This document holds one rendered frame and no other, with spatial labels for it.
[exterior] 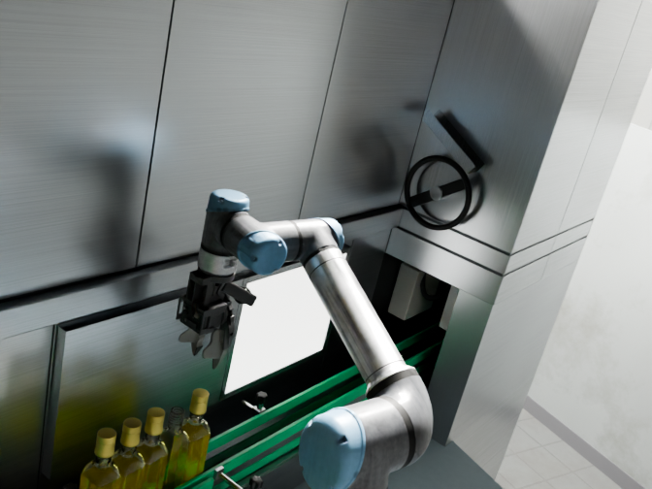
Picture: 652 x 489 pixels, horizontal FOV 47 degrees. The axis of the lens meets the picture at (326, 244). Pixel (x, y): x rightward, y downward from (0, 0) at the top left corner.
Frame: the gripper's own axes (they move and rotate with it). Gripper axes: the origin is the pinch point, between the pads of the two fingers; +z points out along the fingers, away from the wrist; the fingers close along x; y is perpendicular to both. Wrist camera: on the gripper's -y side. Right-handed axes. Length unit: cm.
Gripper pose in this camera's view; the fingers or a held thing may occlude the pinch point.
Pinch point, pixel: (208, 355)
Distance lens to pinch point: 156.6
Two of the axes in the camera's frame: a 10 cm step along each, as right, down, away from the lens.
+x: 7.6, 3.9, -5.2
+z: -2.2, 9.1, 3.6
